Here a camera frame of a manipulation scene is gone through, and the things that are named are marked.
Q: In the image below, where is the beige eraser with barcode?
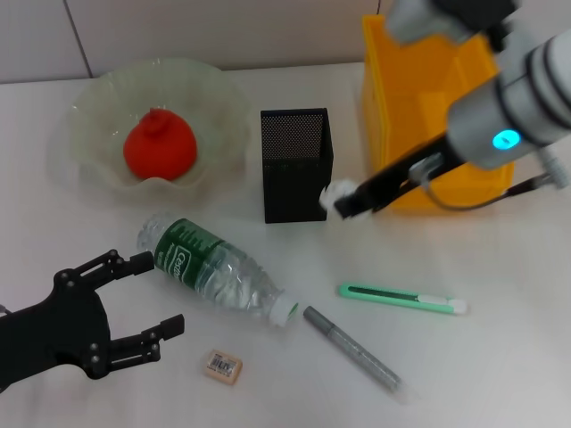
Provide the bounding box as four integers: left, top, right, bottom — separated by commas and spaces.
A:
203, 349, 244, 383

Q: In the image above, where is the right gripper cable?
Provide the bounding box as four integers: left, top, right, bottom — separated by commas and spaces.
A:
408, 149, 567, 211

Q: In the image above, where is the white paper ball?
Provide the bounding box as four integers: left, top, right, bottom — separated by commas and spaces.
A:
319, 179, 374, 222

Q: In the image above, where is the grey glitter marker pen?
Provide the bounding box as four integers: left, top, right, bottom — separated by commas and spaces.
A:
302, 305, 402, 393

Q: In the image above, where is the yellow plastic bin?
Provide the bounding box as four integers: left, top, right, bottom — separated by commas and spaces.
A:
360, 12, 514, 210

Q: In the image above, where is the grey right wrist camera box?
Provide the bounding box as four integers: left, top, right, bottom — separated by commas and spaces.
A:
385, 0, 521, 45

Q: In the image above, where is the clear green-label water bottle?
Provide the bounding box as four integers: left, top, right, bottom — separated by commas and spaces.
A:
136, 211, 301, 329

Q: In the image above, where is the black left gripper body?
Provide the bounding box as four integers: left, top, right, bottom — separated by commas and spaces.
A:
0, 266, 113, 394

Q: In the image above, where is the green glass fruit plate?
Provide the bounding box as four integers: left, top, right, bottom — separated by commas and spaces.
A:
65, 57, 251, 207

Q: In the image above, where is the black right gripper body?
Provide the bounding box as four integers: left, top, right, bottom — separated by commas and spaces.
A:
360, 137, 456, 214

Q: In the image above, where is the black mesh pen holder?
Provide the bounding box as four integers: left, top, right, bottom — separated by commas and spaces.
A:
260, 107, 335, 224

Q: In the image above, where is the red-orange toy orange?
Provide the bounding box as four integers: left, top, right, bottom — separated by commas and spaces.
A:
123, 106, 198, 182

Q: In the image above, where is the mint green utility knife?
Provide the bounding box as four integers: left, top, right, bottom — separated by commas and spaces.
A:
336, 283, 468, 317

